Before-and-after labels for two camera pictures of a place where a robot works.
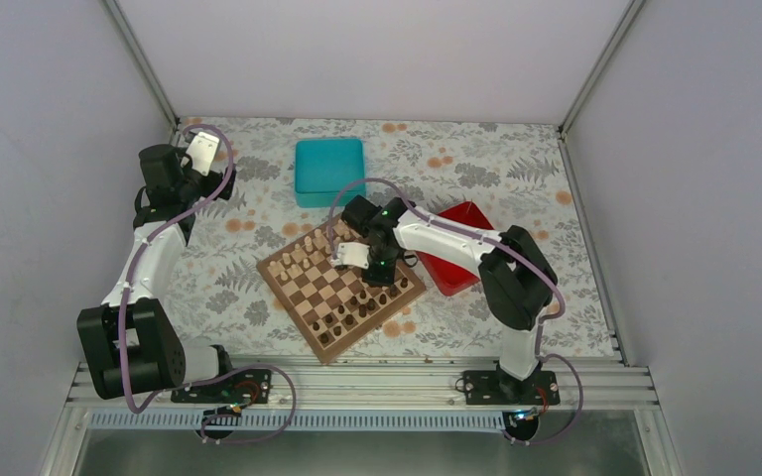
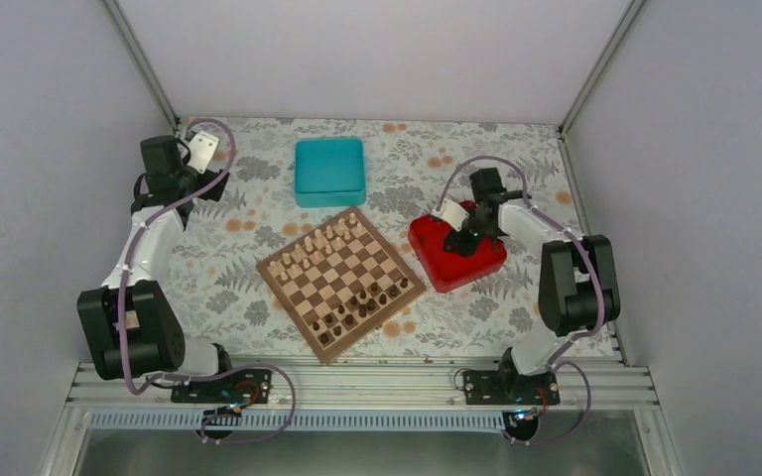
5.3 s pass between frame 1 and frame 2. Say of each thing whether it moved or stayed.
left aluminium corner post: stayed
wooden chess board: stayed
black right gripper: moved
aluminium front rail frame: stayed
